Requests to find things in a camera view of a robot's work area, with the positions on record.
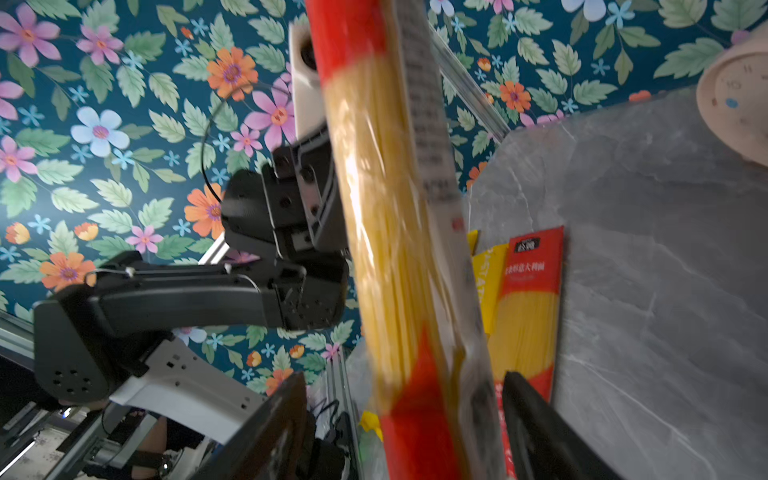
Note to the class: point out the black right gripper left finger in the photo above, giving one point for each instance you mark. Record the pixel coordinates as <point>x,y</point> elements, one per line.
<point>270,443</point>

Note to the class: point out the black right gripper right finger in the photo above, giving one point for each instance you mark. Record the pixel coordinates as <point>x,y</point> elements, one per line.
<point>543,445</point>

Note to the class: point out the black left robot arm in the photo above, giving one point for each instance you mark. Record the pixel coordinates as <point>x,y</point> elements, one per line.
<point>114,339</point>

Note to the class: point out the red spaghetti bag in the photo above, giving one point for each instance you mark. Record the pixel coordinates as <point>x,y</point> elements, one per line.
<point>526,317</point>
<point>432,382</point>

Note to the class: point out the cream alarm clock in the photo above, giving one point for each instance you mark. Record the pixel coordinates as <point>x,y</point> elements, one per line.
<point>731,98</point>

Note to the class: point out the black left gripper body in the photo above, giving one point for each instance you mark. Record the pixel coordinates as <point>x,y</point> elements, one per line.
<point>292,208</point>

